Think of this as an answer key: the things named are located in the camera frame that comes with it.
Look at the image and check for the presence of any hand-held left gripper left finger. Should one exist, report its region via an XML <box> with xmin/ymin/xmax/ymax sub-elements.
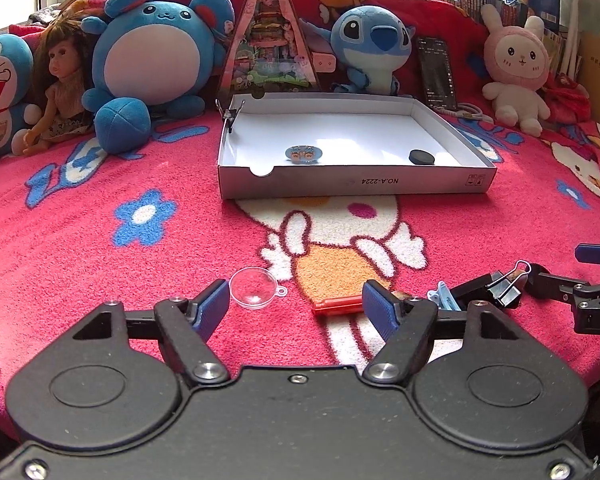
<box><xmin>74</xmin><ymin>279</ymin><xmax>232</xmax><ymax>386</ymax></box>

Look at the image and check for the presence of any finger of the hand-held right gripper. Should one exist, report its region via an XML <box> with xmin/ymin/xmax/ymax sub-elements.
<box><xmin>575</xmin><ymin>241</ymin><xmax>600</xmax><ymax>266</ymax></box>
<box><xmin>526</xmin><ymin>269</ymin><xmax>600</xmax><ymax>307</ymax></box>

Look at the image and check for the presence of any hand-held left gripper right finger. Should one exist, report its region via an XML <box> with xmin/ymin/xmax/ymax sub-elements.
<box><xmin>361</xmin><ymin>279</ymin><xmax>525</xmax><ymax>385</ymax></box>

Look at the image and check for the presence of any red plastic tube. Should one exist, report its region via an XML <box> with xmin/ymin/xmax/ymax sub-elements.
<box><xmin>311</xmin><ymin>296</ymin><xmax>367</xmax><ymax>316</ymax></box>

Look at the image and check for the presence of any shiny black binder clip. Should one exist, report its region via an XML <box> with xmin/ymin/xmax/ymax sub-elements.
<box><xmin>486</xmin><ymin>259</ymin><xmax>533</xmax><ymax>309</ymax></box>

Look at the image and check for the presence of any white cardboard box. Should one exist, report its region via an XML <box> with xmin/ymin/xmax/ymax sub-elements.
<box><xmin>216</xmin><ymin>92</ymin><xmax>498</xmax><ymax>201</ymax></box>

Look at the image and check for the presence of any clear plastic half sphere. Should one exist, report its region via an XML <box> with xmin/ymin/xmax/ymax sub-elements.
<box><xmin>228</xmin><ymin>267</ymin><xmax>289</xmax><ymax>308</ymax></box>

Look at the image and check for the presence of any light blue hair clip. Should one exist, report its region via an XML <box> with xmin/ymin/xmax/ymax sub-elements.
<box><xmin>426</xmin><ymin>281</ymin><xmax>463</xmax><ymax>311</ymax></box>

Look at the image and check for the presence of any black wedge-shaped object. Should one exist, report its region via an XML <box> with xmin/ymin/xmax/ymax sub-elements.
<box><xmin>450</xmin><ymin>272</ymin><xmax>497</xmax><ymax>309</ymax></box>

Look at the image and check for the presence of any red crumpled cloth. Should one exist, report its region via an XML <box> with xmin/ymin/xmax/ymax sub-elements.
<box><xmin>542</xmin><ymin>74</ymin><xmax>593</xmax><ymax>126</ymax></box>

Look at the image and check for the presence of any round printed badge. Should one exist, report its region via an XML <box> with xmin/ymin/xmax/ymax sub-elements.
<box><xmin>285</xmin><ymin>145</ymin><xmax>323</xmax><ymax>164</ymax></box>

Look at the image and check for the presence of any small black binder clip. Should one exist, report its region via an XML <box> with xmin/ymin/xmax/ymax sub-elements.
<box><xmin>214</xmin><ymin>99</ymin><xmax>246</xmax><ymax>136</ymax></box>

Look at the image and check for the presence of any pink bunny plush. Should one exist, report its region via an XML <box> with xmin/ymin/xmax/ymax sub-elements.
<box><xmin>480</xmin><ymin>4</ymin><xmax>552</xmax><ymax>137</ymax></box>

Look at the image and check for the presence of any white folding rack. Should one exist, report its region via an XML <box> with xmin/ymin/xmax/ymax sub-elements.
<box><xmin>555</xmin><ymin>0</ymin><xmax>586</xmax><ymax>81</ymax></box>

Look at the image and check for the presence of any black smartphone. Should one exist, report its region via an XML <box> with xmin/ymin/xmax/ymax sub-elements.
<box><xmin>416</xmin><ymin>36</ymin><xmax>458</xmax><ymax>110</ymax></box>

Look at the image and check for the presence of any round blue mouse plush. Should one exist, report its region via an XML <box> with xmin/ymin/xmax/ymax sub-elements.
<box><xmin>80</xmin><ymin>0</ymin><xmax>237</xmax><ymax>156</ymax></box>

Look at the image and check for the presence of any blue alien plush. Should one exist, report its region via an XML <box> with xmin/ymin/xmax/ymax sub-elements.
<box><xmin>300</xmin><ymin>5</ymin><xmax>414</xmax><ymax>98</ymax></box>

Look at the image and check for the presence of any brown-haired doll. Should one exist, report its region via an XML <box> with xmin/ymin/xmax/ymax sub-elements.
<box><xmin>11</xmin><ymin>15</ymin><xmax>101</xmax><ymax>157</ymax></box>

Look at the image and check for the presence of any triangular brick toy display case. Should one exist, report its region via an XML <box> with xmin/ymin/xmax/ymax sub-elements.
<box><xmin>216</xmin><ymin>0</ymin><xmax>326</xmax><ymax>102</ymax></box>

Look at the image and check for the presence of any blue cat robot plush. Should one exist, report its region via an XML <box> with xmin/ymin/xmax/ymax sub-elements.
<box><xmin>0</xmin><ymin>34</ymin><xmax>41</xmax><ymax>162</ymax></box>

